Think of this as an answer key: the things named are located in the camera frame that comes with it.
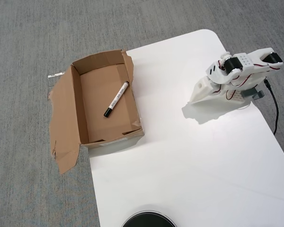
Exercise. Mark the white slotted gripper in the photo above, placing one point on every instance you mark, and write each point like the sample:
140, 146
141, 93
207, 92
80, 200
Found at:
201, 91

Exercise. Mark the white marker pen black cap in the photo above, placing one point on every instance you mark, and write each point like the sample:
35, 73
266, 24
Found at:
116, 100

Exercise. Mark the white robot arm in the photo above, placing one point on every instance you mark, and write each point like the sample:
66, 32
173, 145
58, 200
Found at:
245, 62

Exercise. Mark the open brown cardboard box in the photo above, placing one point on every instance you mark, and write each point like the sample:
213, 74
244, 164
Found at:
94, 94

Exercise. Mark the grey table clamp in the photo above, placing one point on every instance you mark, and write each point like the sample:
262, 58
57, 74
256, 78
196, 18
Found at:
259, 95

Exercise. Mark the black round disc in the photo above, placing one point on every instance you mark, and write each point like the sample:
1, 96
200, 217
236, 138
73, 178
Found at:
148, 220

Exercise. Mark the white paper strip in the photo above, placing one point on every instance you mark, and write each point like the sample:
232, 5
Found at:
55, 75

